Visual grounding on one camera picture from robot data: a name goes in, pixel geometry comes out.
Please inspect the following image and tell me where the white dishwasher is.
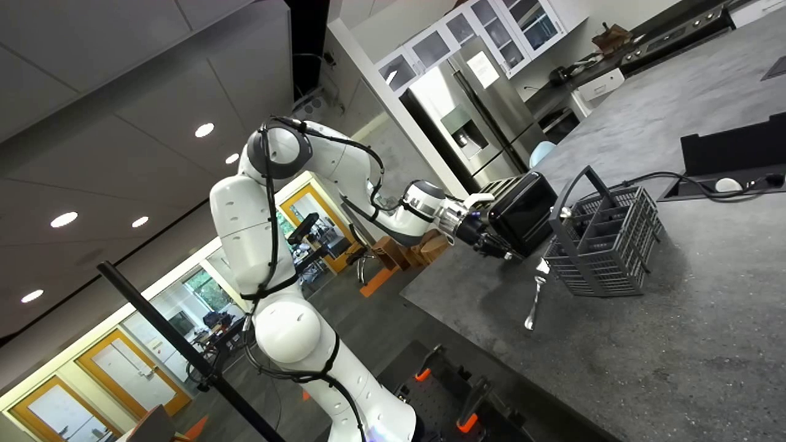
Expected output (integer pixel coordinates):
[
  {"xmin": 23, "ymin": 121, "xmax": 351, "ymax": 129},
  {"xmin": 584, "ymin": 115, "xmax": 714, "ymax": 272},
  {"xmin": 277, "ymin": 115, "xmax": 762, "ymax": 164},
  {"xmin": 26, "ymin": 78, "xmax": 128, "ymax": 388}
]
[{"xmin": 569, "ymin": 67, "xmax": 628, "ymax": 124}]

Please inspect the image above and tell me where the black kitchen oven range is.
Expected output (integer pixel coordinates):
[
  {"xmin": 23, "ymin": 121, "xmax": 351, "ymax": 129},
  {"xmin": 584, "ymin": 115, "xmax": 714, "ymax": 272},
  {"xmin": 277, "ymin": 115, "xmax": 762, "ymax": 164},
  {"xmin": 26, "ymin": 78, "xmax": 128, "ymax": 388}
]
[{"xmin": 615, "ymin": 0, "xmax": 744, "ymax": 78}]

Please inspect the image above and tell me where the orange-handled black clamp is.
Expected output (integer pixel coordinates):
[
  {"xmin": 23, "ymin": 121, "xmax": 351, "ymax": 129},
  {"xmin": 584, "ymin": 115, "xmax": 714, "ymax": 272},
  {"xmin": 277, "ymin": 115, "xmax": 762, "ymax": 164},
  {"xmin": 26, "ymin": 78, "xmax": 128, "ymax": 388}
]
[
  {"xmin": 411, "ymin": 342, "xmax": 450, "ymax": 388},
  {"xmin": 453, "ymin": 378, "xmax": 497, "ymax": 438}
]

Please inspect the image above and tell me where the stainless steel refrigerator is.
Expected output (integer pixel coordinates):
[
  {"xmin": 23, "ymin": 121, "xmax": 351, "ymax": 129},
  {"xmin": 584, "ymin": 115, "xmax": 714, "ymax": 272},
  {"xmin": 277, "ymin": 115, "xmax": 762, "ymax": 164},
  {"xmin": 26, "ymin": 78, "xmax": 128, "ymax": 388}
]
[{"xmin": 398, "ymin": 60, "xmax": 547, "ymax": 200}]

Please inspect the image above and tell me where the light blue chair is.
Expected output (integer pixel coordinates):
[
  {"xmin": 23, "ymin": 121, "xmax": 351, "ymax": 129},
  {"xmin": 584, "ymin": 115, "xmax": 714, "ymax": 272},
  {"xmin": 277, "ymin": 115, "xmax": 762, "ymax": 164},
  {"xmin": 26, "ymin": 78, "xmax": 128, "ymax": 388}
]
[{"xmin": 529, "ymin": 141, "xmax": 559, "ymax": 170}]

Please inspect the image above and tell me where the brown wooden furniture stack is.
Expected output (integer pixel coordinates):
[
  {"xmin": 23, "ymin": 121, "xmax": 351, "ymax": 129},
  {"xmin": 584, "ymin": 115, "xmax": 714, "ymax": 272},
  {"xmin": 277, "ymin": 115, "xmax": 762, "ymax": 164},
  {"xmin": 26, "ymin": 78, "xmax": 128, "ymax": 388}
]
[{"xmin": 357, "ymin": 230, "xmax": 456, "ymax": 302}]

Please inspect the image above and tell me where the black pop-up outlet box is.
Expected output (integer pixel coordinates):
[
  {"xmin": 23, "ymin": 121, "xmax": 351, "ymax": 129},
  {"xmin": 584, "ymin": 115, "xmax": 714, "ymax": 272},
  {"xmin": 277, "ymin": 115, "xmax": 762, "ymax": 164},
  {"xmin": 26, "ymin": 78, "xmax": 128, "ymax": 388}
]
[{"xmin": 658, "ymin": 111, "xmax": 786, "ymax": 205}]

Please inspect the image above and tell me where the black power cable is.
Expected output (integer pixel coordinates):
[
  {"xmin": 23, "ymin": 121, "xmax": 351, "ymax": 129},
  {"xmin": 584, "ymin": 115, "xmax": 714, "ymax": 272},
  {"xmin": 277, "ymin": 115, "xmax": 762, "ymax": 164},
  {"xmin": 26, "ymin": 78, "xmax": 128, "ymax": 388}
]
[{"xmin": 612, "ymin": 168, "xmax": 786, "ymax": 205}]

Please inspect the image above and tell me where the gray plastic cutlery box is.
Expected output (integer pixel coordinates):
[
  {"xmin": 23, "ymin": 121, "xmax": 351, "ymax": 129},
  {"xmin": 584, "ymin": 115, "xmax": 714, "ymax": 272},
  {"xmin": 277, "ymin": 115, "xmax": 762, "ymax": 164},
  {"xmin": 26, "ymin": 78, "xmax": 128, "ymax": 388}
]
[{"xmin": 545, "ymin": 164, "xmax": 666, "ymax": 299}]

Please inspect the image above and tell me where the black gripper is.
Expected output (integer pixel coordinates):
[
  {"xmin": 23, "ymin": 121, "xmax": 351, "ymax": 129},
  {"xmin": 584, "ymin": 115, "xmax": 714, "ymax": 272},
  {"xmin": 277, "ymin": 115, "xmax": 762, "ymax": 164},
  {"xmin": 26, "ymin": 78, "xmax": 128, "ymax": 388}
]
[{"xmin": 460, "ymin": 197, "xmax": 520, "ymax": 264}]

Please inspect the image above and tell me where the black and steel toaster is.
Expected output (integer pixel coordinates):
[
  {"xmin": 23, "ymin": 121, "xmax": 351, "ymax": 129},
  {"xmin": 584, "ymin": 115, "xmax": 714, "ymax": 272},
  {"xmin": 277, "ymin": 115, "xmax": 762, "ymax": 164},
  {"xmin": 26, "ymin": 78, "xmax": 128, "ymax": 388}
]
[{"xmin": 481, "ymin": 170, "xmax": 562, "ymax": 261}]

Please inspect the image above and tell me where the silver metal fork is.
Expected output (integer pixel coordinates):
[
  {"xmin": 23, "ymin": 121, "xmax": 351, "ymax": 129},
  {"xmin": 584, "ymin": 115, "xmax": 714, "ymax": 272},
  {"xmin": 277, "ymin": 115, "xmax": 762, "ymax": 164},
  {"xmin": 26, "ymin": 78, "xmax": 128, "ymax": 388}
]
[{"xmin": 520, "ymin": 255, "xmax": 553, "ymax": 335}]

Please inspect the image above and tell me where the orange framed glass door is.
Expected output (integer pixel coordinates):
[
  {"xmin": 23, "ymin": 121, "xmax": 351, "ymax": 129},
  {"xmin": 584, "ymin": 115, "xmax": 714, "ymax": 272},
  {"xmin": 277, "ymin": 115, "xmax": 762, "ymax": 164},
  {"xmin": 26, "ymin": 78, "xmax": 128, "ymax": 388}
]
[
  {"xmin": 73, "ymin": 330, "xmax": 196, "ymax": 424},
  {"xmin": 4, "ymin": 378, "xmax": 118, "ymax": 442}
]

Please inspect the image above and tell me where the white glass-door wall cabinet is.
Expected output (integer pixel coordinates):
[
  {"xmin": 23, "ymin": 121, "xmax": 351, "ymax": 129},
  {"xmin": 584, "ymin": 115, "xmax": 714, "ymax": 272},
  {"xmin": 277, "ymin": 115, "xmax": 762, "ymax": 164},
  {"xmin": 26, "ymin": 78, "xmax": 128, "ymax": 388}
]
[{"xmin": 373, "ymin": 0, "xmax": 593, "ymax": 94}]

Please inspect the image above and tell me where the black pole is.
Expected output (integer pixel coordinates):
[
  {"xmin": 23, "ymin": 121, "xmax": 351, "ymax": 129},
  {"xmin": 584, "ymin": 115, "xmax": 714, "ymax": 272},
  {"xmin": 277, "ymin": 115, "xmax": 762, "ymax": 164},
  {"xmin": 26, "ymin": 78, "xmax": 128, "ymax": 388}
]
[{"xmin": 95, "ymin": 257, "xmax": 287, "ymax": 442}]

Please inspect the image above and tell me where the white paper sheet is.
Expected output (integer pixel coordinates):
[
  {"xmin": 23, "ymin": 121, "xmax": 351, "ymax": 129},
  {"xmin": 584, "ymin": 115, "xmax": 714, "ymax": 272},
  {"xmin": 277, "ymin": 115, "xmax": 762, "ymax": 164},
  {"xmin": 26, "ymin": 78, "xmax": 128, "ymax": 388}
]
[{"xmin": 464, "ymin": 52, "xmax": 503, "ymax": 92}]

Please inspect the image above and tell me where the round white charger puck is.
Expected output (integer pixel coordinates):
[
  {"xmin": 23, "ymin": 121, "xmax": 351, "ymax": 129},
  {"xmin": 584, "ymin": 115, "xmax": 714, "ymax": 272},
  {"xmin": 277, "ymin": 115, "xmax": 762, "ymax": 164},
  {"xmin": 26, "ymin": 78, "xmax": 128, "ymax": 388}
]
[{"xmin": 713, "ymin": 174, "xmax": 744, "ymax": 197}]

